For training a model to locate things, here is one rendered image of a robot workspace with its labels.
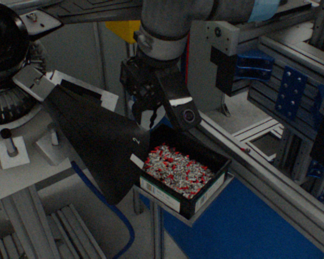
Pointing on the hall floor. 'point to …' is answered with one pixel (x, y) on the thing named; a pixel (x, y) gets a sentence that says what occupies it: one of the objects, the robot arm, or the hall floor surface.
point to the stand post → (31, 224)
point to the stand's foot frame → (78, 230)
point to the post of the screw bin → (156, 230)
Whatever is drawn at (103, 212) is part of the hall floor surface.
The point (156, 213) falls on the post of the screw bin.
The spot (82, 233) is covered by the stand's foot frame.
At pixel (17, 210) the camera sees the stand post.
